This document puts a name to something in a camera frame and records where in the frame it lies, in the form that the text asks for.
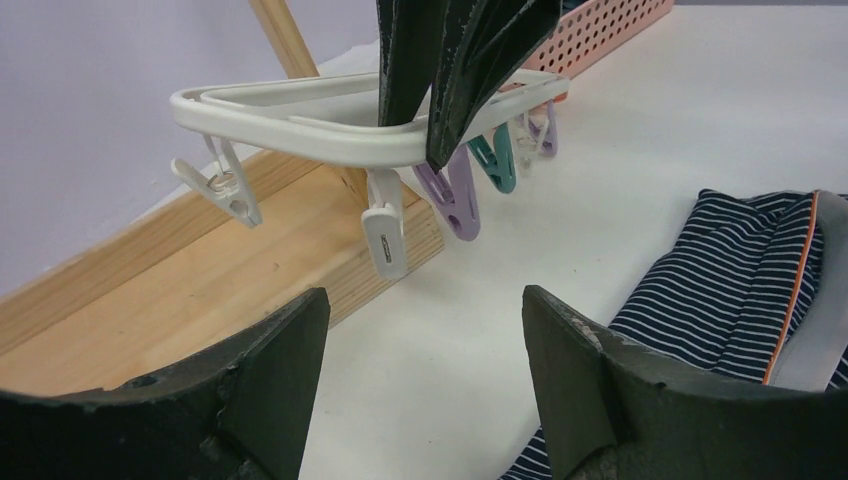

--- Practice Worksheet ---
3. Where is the purple clip upper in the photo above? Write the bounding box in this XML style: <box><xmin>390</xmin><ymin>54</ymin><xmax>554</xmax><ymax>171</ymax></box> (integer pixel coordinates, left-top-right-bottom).
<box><xmin>527</xmin><ymin>101</ymin><xmax>558</xmax><ymax>158</ymax></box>

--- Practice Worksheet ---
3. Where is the white plastic clip hanger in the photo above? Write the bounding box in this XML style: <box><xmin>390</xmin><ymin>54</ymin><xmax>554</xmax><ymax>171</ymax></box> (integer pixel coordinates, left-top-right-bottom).
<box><xmin>169</xmin><ymin>68</ymin><xmax>571</xmax><ymax>169</ymax></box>

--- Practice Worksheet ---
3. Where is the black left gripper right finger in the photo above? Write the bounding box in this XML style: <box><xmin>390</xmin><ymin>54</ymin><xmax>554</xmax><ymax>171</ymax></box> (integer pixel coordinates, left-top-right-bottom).
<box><xmin>522</xmin><ymin>285</ymin><xmax>847</xmax><ymax>479</ymax></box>

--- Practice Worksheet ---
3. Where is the white clip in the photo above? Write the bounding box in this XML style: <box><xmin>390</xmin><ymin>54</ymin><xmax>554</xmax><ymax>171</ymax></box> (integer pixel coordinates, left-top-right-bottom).
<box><xmin>171</xmin><ymin>134</ymin><xmax>263</xmax><ymax>228</ymax></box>
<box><xmin>361</xmin><ymin>169</ymin><xmax>407</xmax><ymax>281</ymax></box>

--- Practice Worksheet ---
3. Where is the navy striped boxer underwear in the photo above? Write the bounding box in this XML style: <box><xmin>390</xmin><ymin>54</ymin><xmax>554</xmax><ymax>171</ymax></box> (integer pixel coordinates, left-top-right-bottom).
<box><xmin>505</xmin><ymin>190</ymin><xmax>847</xmax><ymax>479</ymax></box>

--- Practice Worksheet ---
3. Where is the purple clip lower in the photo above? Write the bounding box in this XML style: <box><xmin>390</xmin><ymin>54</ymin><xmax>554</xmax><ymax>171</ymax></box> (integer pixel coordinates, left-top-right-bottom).
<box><xmin>413</xmin><ymin>144</ymin><xmax>481</xmax><ymax>241</ymax></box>

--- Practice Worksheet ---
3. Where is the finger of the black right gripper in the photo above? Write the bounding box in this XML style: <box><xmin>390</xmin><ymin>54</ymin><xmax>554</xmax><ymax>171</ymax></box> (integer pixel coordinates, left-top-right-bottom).
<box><xmin>377</xmin><ymin>0</ymin><xmax>447</xmax><ymax>127</ymax></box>
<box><xmin>426</xmin><ymin>0</ymin><xmax>562</xmax><ymax>173</ymax></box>

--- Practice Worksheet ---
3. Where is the purple clip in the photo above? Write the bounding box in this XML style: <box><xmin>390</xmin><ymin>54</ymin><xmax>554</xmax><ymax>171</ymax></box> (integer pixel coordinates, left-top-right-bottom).
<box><xmin>527</xmin><ymin>101</ymin><xmax>558</xmax><ymax>158</ymax></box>
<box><xmin>413</xmin><ymin>144</ymin><xmax>481</xmax><ymax>241</ymax></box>

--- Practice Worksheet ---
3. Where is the pink basket right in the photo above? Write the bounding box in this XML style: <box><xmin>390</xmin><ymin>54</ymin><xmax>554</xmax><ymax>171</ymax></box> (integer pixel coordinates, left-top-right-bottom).
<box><xmin>522</xmin><ymin>0</ymin><xmax>675</xmax><ymax>78</ymax></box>

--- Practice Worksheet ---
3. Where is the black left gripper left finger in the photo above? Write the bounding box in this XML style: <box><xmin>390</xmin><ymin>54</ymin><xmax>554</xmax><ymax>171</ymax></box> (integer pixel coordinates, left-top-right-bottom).
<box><xmin>1</xmin><ymin>287</ymin><xmax>330</xmax><ymax>479</ymax></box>

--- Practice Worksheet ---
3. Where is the wooden hanger rack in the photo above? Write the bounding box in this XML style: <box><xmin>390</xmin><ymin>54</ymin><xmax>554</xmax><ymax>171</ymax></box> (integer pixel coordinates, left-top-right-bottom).
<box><xmin>0</xmin><ymin>0</ymin><xmax>446</xmax><ymax>399</ymax></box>

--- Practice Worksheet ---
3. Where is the teal clip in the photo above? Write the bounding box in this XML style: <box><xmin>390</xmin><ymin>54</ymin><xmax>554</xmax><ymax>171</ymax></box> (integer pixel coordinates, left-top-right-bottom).
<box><xmin>467</xmin><ymin>123</ymin><xmax>517</xmax><ymax>194</ymax></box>

